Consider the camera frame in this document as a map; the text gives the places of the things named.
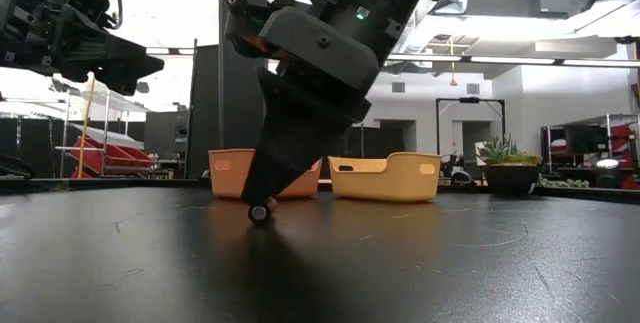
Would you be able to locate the black spotlight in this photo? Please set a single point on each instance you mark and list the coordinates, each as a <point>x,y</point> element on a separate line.
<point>608,173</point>

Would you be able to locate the linear ceiling light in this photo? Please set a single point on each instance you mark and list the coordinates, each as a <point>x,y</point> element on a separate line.
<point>600,63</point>
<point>512,60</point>
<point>425,57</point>

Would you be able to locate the black partition panel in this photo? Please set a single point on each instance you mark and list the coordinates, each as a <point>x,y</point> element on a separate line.
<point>235,113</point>

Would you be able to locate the red storage bin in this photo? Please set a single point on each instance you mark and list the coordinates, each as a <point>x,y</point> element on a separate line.
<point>137,157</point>
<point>100,155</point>

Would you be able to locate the black silver battery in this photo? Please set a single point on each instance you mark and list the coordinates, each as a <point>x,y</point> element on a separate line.
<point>259,212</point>

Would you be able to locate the yellow plastic bin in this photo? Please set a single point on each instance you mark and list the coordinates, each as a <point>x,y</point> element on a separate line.
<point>385,178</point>

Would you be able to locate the potted succulent plant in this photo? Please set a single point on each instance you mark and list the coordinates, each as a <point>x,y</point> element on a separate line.
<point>507,173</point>

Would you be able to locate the black rectangular frame stand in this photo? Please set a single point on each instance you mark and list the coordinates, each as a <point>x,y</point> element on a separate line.
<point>470,100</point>

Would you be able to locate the metal shelf with red bins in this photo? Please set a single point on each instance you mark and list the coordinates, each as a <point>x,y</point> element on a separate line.
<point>625,138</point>

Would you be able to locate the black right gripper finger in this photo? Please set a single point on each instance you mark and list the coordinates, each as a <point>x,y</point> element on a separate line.
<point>320,133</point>
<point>277,128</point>

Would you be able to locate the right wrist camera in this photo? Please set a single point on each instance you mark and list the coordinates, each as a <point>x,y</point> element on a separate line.
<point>250,18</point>

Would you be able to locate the black wheeled device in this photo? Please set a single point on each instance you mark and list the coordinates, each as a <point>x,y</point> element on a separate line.
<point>457,170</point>

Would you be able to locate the black cabinet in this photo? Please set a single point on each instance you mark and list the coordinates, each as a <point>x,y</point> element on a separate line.
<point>162,135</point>

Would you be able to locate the orange plastic bin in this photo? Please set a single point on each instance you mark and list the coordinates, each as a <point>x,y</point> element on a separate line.
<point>230,173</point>

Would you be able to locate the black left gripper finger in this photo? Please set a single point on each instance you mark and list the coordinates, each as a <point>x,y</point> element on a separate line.
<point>132,65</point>

